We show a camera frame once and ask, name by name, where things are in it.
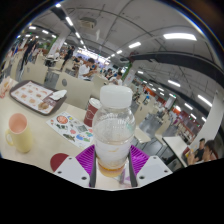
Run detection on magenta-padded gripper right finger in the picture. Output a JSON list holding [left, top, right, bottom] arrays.
[[128, 144, 173, 188]]

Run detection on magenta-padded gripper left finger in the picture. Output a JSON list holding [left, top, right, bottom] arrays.
[[53, 143, 98, 189]]

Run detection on clear bottle with white cap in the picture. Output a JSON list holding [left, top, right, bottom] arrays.
[[92, 84, 137, 178]]

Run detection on flat round red coaster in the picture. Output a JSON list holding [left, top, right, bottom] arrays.
[[49, 152, 69, 173]]

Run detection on white side table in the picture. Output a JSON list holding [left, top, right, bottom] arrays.
[[162, 134, 188, 168]]

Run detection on printed paper flyer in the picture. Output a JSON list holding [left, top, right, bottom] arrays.
[[45, 111, 95, 150]]

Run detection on person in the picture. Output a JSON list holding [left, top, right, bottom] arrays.
[[77, 57, 98, 81], [59, 45, 76, 72], [186, 138, 206, 166], [108, 71, 124, 86], [20, 34, 39, 71], [203, 139, 220, 162]]

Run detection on red paper cup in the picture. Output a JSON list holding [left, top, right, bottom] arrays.
[[83, 97, 103, 128]]

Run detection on pale yellow mug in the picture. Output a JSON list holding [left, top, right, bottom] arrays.
[[4, 112, 34, 154]]

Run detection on white napkin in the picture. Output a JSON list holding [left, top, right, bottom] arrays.
[[48, 89, 68, 101]]

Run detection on beige chair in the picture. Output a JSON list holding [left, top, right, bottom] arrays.
[[54, 71, 95, 110], [21, 61, 49, 84]]

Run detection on dark food tray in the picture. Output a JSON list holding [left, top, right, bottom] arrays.
[[9, 79, 68, 117]]

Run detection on crumpled food wrapper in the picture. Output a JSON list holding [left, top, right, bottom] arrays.
[[0, 78, 13, 99]]

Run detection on ceiling lights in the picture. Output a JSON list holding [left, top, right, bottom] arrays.
[[19, 3, 214, 123]]

